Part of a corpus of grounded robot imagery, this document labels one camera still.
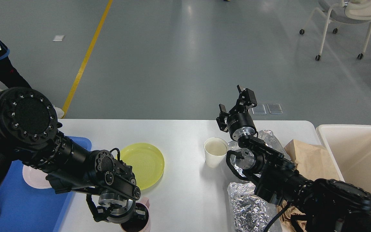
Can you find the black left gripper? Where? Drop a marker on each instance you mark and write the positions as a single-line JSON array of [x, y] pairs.
[[113, 208]]

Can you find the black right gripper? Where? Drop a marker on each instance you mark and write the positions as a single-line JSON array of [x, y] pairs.
[[239, 123]]

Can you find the pink mug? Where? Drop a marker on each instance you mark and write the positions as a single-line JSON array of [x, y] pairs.
[[140, 225]]

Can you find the yellow plate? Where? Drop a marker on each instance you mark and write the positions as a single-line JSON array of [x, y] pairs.
[[147, 163]]

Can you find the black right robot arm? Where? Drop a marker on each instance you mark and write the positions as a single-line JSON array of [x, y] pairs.
[[328, 205]]

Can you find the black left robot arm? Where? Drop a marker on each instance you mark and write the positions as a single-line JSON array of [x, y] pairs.
[[30, 132]]

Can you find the clear floor plate left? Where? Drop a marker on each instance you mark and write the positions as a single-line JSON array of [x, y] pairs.
[[260, 109]]

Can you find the clear floor plate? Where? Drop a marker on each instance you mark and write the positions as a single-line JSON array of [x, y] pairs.
[[260, 109], [275, 108]]

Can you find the clear floor plate right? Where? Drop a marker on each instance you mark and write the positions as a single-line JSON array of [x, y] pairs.
[[275, 108]]

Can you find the white paper cup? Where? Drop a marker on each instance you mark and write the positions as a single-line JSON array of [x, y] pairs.
[[215, 151]]

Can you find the crumpled foil back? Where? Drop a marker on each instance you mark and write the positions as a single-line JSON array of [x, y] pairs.
[[270, 140]]

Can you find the crumpled foil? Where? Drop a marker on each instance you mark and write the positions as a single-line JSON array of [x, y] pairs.
[[270, 140], [249, 213]]

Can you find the pink plate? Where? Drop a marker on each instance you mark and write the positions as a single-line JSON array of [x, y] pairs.
[[35, 178]]

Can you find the brown paper bag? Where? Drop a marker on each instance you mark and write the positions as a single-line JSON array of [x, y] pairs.
[[313, 162]]

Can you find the blue plastic tray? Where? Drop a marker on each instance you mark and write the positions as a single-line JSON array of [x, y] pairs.
[[27, 209]]

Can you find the crumpled foil front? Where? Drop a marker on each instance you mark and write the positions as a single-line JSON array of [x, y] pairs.
[[249, 213]]

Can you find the white plastic bin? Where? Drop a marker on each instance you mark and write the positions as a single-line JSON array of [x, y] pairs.
[[350, 147]]

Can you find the white office chair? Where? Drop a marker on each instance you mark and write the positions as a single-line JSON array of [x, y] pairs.
[[343, 12]]

